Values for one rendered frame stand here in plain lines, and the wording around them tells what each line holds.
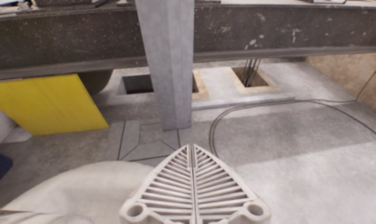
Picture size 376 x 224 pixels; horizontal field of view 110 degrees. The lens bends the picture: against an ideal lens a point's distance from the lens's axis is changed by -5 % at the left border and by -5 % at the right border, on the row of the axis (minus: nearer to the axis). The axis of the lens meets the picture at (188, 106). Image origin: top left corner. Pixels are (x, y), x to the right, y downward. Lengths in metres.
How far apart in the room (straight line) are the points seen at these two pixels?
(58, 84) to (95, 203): 0.60
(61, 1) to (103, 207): 0.73
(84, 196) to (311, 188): 0.95
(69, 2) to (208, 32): 0.58
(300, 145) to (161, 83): 0.89
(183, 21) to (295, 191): 0.90
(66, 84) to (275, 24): 1.08
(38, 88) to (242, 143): 1.12
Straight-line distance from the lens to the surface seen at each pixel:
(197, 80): 1.35
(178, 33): 0.59
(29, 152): 1.27
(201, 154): 0.16
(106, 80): 1.24
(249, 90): 1.33
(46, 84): 0.95
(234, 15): 0.80
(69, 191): 0.53
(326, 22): 1.14
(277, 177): 0.92
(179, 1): 0.57
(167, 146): 0.87
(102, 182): 0.48
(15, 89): 1.07
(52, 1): 0.82
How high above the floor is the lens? 0.76
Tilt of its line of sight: 44 degrees down
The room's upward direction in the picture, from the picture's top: straight up
